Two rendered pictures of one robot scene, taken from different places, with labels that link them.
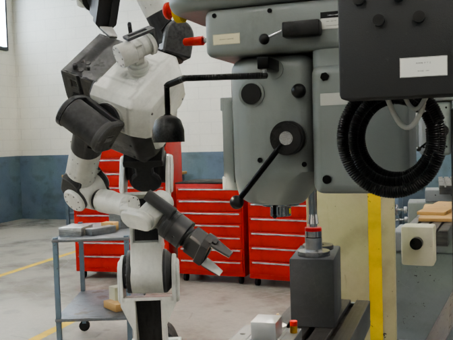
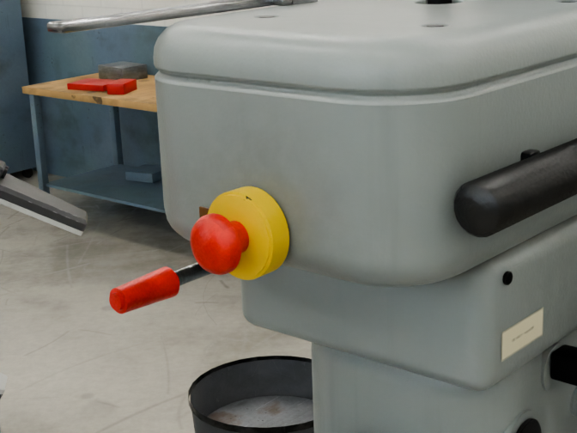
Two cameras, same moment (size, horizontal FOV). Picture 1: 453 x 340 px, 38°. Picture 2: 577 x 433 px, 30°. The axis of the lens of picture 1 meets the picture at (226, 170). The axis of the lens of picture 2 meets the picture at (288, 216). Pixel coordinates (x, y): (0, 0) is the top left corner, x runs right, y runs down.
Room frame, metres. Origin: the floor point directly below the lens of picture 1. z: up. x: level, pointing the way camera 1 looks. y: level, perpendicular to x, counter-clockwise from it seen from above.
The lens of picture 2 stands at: (1.27, 0.72, 1.97)
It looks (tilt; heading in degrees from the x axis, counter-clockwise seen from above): 16 degrees down; 292
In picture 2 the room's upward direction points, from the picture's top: 2 degrees counter-clockwise
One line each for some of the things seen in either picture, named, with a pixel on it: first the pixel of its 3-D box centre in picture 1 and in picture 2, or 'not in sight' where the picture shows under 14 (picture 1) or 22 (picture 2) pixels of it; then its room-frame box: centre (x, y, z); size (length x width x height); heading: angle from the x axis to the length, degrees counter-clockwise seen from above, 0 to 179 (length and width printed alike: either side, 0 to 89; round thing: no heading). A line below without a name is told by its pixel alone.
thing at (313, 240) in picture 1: (313, 240); not in sight; (1.81, -0.24, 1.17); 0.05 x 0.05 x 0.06
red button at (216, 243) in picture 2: (170, 10); (222, 241); (1.55, 0.12, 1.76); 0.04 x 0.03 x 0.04; 160
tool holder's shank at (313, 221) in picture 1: (312, 206); not in sight; (1.81, -0.24, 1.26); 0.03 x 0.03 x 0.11
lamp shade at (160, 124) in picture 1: (168, 128); not in sight; (1.47, 0.13, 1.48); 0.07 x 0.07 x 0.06
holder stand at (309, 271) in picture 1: (316, 281); not in sight; (1.86, -0.25, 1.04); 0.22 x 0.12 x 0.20; 165
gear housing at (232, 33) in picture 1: (294, 34); (466, 243); (1.45, -0.16, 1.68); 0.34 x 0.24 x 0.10; 70
